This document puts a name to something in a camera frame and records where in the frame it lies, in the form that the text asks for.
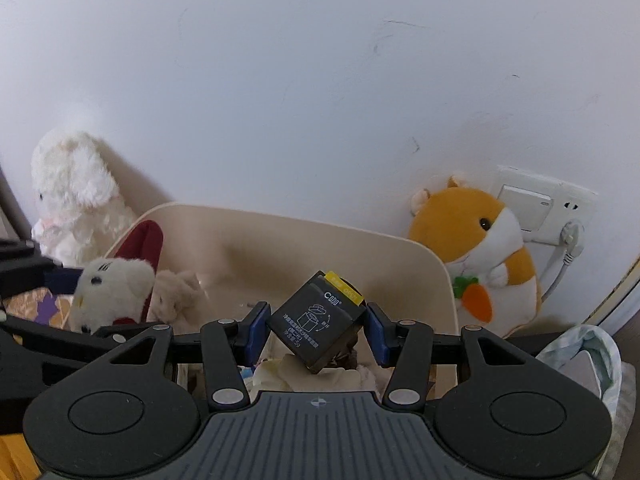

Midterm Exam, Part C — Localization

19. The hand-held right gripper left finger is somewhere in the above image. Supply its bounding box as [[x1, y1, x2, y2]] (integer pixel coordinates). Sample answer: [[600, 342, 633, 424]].
[[75, 301, 273, 409]]

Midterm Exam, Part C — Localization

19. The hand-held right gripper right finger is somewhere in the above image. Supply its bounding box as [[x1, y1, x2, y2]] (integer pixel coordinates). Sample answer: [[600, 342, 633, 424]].
[[365, 301, 565, 409]]

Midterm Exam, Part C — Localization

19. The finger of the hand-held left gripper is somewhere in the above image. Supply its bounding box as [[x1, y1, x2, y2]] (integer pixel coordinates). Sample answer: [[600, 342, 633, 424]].
[[0, 311, 147, 362], [0, 239, 85, 298]]

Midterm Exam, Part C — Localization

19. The blue white printed packet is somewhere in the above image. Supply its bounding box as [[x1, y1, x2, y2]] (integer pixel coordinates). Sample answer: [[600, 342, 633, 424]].
[[235, 364, 259, 392]]

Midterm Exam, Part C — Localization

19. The white cat plush red bow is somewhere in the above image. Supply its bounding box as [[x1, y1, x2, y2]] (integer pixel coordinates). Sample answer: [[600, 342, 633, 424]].
[[70, 220, 166, 337]]

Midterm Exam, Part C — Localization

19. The black box yellow label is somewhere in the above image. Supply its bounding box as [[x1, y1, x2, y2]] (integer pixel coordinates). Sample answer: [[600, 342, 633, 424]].
[[269, 270, 368, 375]]

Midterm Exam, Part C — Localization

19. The cream sock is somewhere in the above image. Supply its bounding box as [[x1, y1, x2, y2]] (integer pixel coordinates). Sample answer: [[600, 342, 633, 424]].
[[250, 352, 387, 396]]

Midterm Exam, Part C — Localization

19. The beige plush bunny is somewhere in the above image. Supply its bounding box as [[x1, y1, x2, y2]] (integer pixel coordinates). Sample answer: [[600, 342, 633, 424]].
[[149, 270, 212, 327]]

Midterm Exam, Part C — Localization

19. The beige plastic bin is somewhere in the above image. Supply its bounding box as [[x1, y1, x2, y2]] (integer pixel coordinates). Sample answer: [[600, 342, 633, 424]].
[[67, 202, 461, 402]]

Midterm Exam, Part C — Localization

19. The brown floral table cloth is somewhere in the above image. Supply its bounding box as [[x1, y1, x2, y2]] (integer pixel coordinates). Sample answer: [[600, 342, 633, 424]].
[[4, 287, 81, 333]]

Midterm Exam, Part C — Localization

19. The white plush lamb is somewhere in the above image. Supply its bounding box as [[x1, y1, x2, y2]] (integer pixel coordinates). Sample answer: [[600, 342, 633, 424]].
[[30, 130, 138, 267]]

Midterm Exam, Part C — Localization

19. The orange hamster plush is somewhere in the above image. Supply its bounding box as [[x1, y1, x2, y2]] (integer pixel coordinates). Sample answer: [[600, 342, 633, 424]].
[[407, 175, 543, 339]]

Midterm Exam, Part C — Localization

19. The light blue blanket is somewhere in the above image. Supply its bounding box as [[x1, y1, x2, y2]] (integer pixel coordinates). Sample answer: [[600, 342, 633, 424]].
[[535, 325, 624, 480]]

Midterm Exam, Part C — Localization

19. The white wall socket plate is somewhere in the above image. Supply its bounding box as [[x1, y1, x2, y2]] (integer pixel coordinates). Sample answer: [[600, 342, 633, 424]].
[[492, 165, 598, 249]]

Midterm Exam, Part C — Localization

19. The white plug with cable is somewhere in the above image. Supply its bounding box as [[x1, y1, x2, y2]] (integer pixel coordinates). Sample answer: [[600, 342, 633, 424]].
[[539, 219, 587, 307]]

